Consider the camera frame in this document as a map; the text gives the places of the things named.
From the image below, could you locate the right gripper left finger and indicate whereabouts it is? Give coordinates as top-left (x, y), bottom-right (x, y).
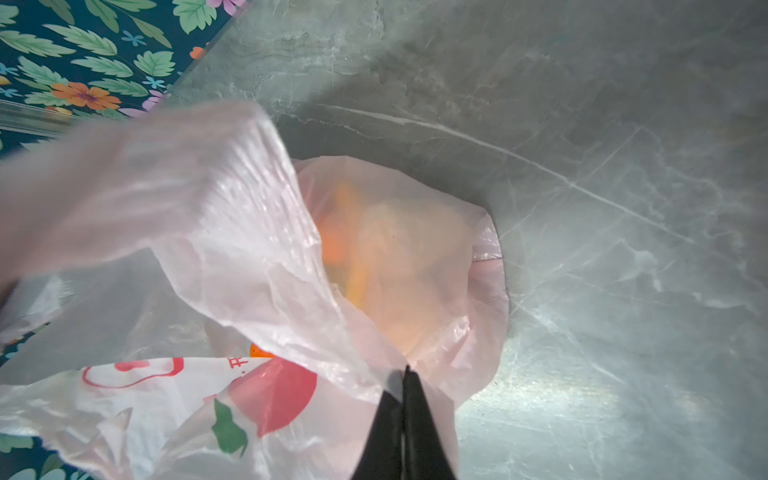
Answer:
top-left (351, 370), bottom-right (403, 480)

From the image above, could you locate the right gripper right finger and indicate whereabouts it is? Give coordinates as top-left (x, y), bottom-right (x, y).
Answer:
top-left (403, 367), bottom-right (456, 480)

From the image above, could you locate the pink plastic bag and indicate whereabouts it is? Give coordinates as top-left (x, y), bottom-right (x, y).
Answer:
top-left (1, 102), bottom-right (509, 479)

